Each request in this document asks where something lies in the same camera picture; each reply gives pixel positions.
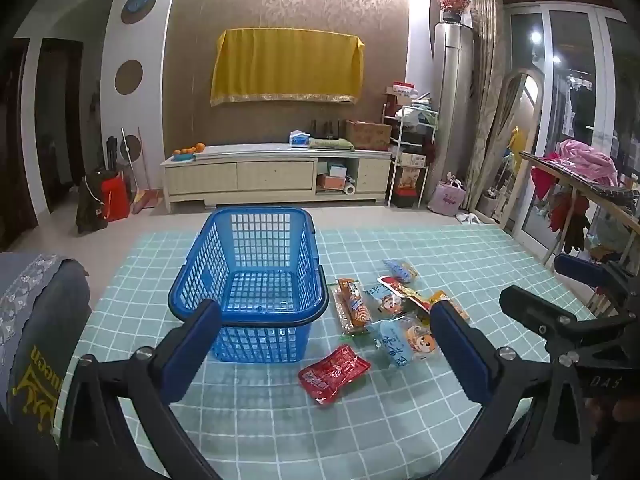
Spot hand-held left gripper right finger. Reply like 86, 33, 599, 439
429, 300, 596, 480

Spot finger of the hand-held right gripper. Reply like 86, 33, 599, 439
499, 285, 640, 357
553, 253, 640, 311

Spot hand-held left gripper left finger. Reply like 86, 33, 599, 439
60, 299, 223, 480

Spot orange snack packet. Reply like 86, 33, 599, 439
426, 290, 471, 322

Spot blue cartoon cake packet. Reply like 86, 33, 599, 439
372, 312, 441, 368
364, 285, 406, 318

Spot blue plastic basket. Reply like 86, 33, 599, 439
167, 206, 329, 364

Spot red white snack packet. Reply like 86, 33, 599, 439
377, 275, 433, 312

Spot small blue snack packet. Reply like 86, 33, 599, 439
384, 259, 420, 285

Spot orange sausage packet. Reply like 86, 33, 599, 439
334, 278, 373, 336

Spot person's right hand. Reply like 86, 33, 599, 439
586, 394, 640, 426

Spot red hanging clothes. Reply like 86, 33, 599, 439
530, 165, 591, 253

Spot wooden drying rack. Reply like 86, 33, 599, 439
517, 150, 640, 311

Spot pink cloth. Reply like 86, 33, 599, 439
557, 139, 618, 188

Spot green checkered tablecloth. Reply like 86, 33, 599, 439
75, 223, 596, 480

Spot pink tote bag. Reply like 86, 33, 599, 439
427, 172, 467, 217

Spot red broom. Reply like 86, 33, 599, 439
131, 127, 163, 216

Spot dark cloth yellow print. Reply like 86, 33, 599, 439
0, 330, 76, 480

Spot red bag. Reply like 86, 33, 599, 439
101, 172, 131, 222

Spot arched floor mirror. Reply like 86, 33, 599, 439
492, 71, 543, 233

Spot black bag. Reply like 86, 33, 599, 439
76, 170, 108, 235

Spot glass balcony door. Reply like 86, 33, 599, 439
505, 2, 640, 261

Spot white metal rack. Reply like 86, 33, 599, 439
382, 102, 441, 208

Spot beige tv cabinet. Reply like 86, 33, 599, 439
160, 143, 393, 212

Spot plate of oranges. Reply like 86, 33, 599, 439
172, 142, 207, 162

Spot standing air conditioner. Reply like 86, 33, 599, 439
432, 21, 475, 206

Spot patterned beige curtain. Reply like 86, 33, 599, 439
462, 0, 507, 211

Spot boxes in cabinet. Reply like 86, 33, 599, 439
316, 162, 348, 192

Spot brown cardboard box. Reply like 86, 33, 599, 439
345, 120, 392, 151

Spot green cushion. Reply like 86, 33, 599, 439
308, 137, 357, 152

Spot boxes atop rack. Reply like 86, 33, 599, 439
385, 81, 433, 108

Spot dark wooden door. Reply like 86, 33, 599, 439
35, 37, 86, 211

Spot red flower vase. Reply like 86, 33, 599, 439
436, 0, 472, 24

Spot yellow cloth cover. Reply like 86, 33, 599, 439
210, 28, 366, 107

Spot white handled mop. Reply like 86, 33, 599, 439
119, 128, 138, 201

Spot round brown wall disc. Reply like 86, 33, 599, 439
114, 59, 144, 95

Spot blue wall clock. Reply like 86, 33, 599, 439
121, 0, 157, 25

